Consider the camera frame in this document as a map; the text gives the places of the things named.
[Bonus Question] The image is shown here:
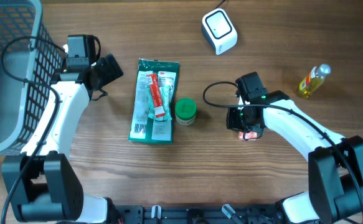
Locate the pink tissue pack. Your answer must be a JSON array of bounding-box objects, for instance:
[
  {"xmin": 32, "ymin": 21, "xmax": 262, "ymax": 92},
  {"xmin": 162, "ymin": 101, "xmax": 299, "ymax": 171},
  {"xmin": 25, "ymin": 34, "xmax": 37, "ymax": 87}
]
[{"xmin": 238, "ymin": 131, "xmax": 258, "ymax": 141}]

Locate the yellow liquid bottle grey cap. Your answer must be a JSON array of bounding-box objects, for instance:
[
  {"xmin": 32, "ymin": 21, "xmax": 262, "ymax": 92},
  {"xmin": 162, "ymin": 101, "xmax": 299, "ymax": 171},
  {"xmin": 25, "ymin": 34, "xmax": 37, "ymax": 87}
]
[{"xmin": 296, "ymin": 63, "xmax": 331, "ymax": 98}]

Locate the green 3M sponge package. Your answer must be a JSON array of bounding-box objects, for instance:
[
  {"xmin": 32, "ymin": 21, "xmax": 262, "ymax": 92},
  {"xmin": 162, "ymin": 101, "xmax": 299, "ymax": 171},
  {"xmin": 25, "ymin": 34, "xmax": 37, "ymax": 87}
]
[{"xmin": 128, "ymin": 58, "xmax": 180, "ymax": 144}]

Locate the green lid jar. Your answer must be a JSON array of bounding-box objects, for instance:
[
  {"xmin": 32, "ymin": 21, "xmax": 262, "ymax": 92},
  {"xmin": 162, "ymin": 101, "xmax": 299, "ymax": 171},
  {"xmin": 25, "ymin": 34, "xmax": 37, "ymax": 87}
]
[{"xmin": 175, "ymin": 98, "xmax": 197, "ymax": 126}]

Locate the red white tube packet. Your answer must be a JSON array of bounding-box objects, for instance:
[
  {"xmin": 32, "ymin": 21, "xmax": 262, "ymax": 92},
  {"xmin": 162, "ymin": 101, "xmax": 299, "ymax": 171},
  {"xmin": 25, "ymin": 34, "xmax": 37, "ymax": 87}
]
[{"xmin": 146, "ymin": 73, "xmax": 165, "ymax": 118}]

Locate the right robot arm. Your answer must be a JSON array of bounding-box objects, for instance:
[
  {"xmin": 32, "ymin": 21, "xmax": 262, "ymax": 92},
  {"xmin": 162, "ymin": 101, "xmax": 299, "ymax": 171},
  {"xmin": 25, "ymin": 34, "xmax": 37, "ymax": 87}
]
[{"xmin": 227, "ymin": 72, "xmax": 363, "ymax": 223}]

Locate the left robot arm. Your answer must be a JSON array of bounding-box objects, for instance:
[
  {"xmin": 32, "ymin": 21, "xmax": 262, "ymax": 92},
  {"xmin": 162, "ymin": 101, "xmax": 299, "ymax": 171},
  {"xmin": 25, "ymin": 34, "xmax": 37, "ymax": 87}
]
[{"xmin": 1, "ymin": 34, "xmax": 124, "ymax": 223}]

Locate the white barcode scanner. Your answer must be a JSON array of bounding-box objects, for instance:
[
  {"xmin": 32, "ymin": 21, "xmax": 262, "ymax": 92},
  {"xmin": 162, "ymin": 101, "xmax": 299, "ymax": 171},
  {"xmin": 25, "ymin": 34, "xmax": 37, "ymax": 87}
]
[{"xmin": 201, "ymin": 8, "xmax": 238, "ymax": 55}]

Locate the grey plastic shopping basket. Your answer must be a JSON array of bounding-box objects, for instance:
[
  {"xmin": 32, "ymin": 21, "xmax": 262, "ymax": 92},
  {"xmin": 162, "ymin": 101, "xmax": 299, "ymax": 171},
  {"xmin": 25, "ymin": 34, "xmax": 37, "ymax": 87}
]
[{"xmin": 0, "ymin": 0, "xmax": 62, "ymax": 156}]

